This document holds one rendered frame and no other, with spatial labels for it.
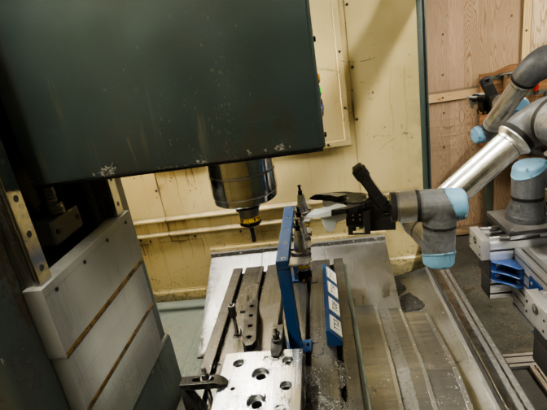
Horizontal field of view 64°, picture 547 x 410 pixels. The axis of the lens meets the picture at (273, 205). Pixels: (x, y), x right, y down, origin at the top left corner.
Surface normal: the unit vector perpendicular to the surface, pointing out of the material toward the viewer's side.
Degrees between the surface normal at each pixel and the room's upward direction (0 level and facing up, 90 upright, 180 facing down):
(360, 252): 24
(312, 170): 90
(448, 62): 90
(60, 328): 90
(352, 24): 90
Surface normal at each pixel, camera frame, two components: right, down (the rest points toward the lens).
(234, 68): -0.08, 0.35
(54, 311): 0.99, -0.11
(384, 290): -0.18, -0.71
